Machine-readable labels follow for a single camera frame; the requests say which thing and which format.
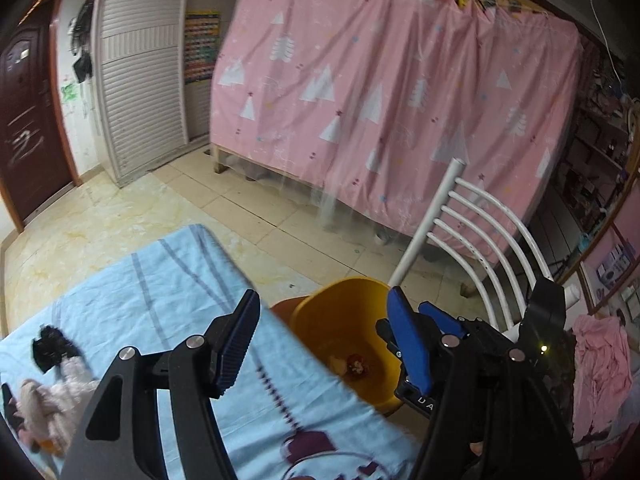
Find white louvred wardrobe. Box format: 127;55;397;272
95;0;216;188

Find wooden bed frame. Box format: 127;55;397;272
210;0;576;298

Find white metal chair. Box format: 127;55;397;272
387;157;581;346

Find pink cloth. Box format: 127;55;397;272
570;315;633;446

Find dark brown door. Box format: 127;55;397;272
0;0;81;231

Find colourful chart wall poster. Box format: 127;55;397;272
182;10;222;86

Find translucent mosquito net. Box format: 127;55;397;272
280;150;361;233

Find black cloth item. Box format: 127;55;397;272
31;325;81;373

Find yellow plastic basin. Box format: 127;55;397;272
292;277;406;416

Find blue striped sheet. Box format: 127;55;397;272
0;224;426;480

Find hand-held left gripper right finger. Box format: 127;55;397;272
387;286;583;480

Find orange plastic stool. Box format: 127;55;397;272
270;297;308;331

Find cluttered shelf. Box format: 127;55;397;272
550;40;640;281

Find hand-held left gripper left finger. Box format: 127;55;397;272
60;289;262;480

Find pink printed bed curtain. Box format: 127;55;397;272
209;0;583;266

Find black hanging straps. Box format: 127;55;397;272
67;0;97;56

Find small black hanging bag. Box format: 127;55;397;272
72;55;94;83

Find white wall cable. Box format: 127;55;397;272
577;0;626;86

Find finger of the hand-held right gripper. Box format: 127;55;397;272
376;317;437;419
419;301;481;342

